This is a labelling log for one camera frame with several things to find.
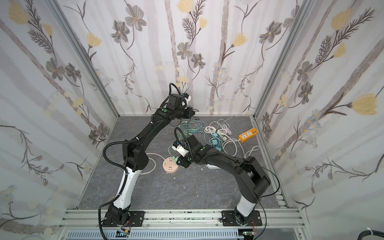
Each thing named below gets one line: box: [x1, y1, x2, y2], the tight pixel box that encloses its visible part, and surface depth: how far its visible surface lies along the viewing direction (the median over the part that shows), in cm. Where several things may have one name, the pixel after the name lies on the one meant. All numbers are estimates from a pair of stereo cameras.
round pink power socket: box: [162, 157, 179, 174], surface depth 92 cm
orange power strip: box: [238, 127, 259, 143], surface depth 109 cm
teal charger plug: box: [212, 132, 222, 152], surface depth 106 cm
